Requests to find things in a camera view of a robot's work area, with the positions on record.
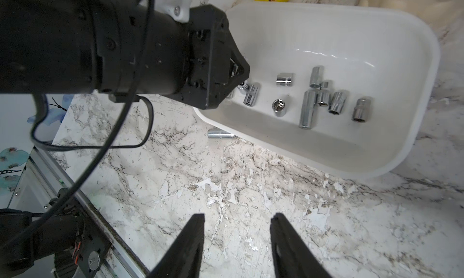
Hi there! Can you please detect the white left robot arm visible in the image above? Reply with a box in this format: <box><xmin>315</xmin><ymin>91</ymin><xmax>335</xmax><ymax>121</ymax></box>
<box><xmin>1</xmin><ymin>0</ymin><xmax>250</xmax><ymax>278</ymax></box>

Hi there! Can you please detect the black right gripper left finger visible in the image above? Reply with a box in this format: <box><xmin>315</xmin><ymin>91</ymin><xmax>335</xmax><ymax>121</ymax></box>
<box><xmin>147</xmin><ymin>213</ymin><xmax>205</xmax><ymax>278</ymax></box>

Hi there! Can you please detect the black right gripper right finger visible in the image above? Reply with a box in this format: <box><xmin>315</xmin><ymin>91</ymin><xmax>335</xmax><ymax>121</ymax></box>
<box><xmin>270</xmin><ymin>213</ymin><xmax>331</xmax><ymax>278</ymax></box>

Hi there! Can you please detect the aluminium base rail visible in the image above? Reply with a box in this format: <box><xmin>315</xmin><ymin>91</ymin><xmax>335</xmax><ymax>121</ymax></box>
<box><xmin>1</xmin><ymin>148</ymin><xmax>149</xmax><ymax>278</ymax></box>

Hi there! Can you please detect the white storage box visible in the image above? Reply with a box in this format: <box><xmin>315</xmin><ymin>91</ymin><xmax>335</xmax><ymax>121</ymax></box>
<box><xmin>196</xmin><ymin>2</ymin><xmax>441</xmax><ymax>179</ymax></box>

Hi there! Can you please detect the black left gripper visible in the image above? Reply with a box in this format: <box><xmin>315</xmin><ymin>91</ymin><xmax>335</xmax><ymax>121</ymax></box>
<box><xmin>167</xmin><ymin>5</ymin><xmax>250</xmax><ymax>110</ymax></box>

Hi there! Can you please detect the small succulent pot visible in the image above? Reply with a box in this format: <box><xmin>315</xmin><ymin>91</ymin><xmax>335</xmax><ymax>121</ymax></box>
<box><xmin>359</xmin><ymin>0</ymin><xmax>464</xmax><ymax>29</ymax></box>

